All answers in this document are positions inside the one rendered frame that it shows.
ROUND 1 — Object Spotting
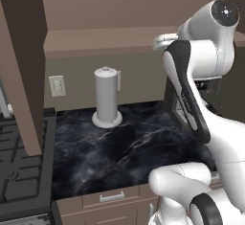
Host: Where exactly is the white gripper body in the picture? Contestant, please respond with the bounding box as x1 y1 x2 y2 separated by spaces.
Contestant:
151 33 180 52

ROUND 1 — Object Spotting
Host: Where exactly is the brown open cabinet door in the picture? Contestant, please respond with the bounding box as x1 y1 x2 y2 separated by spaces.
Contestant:
0 0 49 157

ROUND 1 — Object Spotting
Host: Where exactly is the brown base cabinet door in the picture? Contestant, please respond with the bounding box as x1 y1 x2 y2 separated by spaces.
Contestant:
56 195 161 225

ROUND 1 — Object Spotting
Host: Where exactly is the white paper towel holder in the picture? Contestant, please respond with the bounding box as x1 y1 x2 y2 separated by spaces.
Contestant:
91 65 123 129

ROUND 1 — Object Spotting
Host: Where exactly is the white grey object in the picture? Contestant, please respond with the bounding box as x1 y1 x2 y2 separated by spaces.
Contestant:
0 79 14 119

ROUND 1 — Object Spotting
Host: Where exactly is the brown drawer front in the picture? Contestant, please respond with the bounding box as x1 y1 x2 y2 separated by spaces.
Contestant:
80 184 142 210

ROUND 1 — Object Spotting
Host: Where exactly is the black gas stove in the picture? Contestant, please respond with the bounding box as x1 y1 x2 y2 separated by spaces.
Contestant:
0 107 58 225

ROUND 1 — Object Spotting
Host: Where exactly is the brown wall cabinet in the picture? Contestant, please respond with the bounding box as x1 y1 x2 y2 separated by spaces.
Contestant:
39 0 232 59

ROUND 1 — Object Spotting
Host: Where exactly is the white wall outlet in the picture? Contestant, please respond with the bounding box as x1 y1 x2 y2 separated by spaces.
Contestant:
48 75 67 98

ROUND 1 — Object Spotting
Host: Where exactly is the silver drawer handle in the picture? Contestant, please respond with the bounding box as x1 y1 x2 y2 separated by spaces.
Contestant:
99 191 126 203

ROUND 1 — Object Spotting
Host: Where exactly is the silver cabinet door handle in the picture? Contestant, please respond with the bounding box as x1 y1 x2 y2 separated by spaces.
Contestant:
148 202 155 221

